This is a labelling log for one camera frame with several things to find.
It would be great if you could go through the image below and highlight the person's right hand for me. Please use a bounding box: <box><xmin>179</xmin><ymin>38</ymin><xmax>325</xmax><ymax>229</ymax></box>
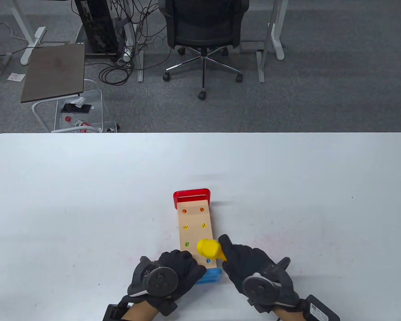
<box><xmin>218</xmin><ymin>234</ymin><xmax>303</xmax><ymax>315</ymax></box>

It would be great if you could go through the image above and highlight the person's left hand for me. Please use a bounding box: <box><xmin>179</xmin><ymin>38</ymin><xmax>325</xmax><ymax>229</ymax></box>
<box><xmin>120</xmin><ymin>249</ymin><xmax>208</xmax><ymax>316</ymax></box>

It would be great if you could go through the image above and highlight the yellow toy hammer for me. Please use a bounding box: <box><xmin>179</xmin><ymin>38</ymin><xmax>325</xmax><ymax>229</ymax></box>
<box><xmin>197</xmin><ymin>238</ymin><xmax>228</xmax><ymax>262</ymax></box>

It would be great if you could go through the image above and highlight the rainbow wooden hammer bench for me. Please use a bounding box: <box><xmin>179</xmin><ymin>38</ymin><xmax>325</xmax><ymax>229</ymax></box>
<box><xmin>173</xmin><ymin>188</ymin><xmax>222</xmax><ymax>285</ymax></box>

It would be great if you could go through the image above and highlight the person's left forearm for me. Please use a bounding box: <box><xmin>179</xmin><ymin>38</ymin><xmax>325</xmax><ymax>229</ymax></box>
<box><xmin>122</xmin><ymin>303</ymin><xmax>161</xmax><ymax>321</ymax></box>

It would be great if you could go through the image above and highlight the grey round glove tracker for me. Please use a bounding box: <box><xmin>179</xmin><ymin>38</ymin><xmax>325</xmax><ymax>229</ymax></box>
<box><xmin>127</xmin><ymin>256</ymin><xmax>179</xmax><ymax>298</ymax></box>
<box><xmin>242</xmin><ymin>256</ymin><xmax>300</xmax><ymax>306</ymax></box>

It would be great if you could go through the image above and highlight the black wrist box with label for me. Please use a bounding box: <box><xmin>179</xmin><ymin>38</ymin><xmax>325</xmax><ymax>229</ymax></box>
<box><xmin>302</xmin><ymin>294</ymin><xmax>341</xmax><ymax>321</ymax></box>

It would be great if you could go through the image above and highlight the red-capped bottle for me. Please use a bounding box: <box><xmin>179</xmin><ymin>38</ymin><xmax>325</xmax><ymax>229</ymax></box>
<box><xmin>65</xmin><ymin>116</ymin><xmax>94</xmax><ymax>131</ymax></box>

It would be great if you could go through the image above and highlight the clear plastic storage bin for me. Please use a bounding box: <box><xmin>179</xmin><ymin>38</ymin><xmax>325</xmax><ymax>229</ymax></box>
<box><xmin>54</xmin><ymin>89</ymin><xmax>104</xmax><ymax>131</ymax></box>

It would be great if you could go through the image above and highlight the black smartphone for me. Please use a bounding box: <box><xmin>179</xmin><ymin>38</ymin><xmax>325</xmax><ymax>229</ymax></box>
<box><xmin>61</xmin><ymin>103</ymin><xmax>93</xmax><ymax>114</ymax></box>

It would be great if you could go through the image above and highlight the grey desk leg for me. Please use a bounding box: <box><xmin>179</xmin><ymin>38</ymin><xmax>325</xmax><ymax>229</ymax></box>
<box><xmin>124</xmin><ymin>20</ymin><xmax>144</xmax><ymax>82</ymax></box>
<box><xmin>240</xmin><ymin>40</ymin><xmax>266</xmax><ymax>83</ymax></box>

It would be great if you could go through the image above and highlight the white power strip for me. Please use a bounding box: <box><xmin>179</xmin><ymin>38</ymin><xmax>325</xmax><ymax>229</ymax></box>
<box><xmin>118</xmin><ymin>45</ymin><xmax>132</xmax><ymax>64</ymax></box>

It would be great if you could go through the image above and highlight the brown side table top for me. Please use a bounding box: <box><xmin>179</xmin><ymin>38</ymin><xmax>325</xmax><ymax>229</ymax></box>
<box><xmin>20</xmin><ymin>42</ymin><xmax>86</xmax><ymax>103</ymax></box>

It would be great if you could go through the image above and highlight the black office chair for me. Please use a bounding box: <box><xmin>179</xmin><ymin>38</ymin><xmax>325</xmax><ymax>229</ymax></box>
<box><xmin>159</xmin><ymin>0</ymin><xmax>251</xmax><ymax>101</ymax></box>

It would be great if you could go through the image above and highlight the black computer tower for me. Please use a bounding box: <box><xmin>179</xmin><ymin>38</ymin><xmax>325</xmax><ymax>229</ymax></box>
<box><xmin>74</xmin><ymin>0</ymin><xmax>119</xmax><ymax>56</ymax></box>

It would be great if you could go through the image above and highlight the black wrist strap unit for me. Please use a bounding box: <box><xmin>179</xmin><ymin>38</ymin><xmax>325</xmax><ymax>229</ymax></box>
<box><xmin>103</xmin><ymin>303</ymin><xmax>129</xmax><ymax>321</ymax></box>

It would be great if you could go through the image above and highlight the black cable bundle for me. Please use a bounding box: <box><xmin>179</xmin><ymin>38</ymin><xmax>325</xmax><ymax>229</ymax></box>
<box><xmin>99</xmin><ymin>0</ymin><xmax>169</xmax><ymax>86</ymax></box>

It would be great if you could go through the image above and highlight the white metal table frame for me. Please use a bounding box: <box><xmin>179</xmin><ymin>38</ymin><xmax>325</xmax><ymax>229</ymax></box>
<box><xmin>32</xmin><ymin>79</ymin><xmax>121</xmax><ymax>133</ymax></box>

